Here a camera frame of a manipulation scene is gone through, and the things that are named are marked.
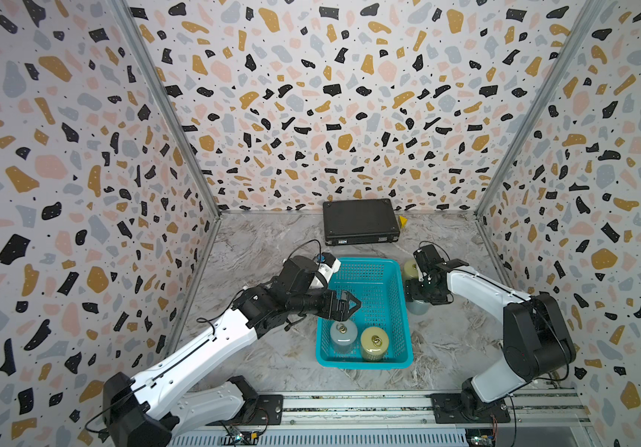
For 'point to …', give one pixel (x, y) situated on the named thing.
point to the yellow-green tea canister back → (410, 270)
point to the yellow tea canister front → (374, 342)
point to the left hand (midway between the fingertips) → (351, 301)
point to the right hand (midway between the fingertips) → (418, 294)
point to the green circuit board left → (243, 438)
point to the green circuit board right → (480, 437)
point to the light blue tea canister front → (343, 335)
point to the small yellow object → (402, 221)
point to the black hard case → (355, 222)
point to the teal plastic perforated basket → (381, 286)
